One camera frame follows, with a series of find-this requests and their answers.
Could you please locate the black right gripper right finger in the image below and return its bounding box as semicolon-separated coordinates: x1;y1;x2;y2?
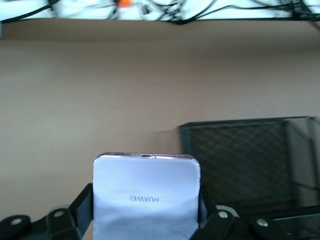
192;184;291;240

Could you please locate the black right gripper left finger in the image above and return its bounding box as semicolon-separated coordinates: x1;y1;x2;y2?
0;182;97;240

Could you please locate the lilac white phone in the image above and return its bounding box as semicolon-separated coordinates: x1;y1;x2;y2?
92;152;202;240

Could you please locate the black wire mesh organizer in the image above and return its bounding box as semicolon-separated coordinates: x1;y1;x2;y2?
177;115;320;240

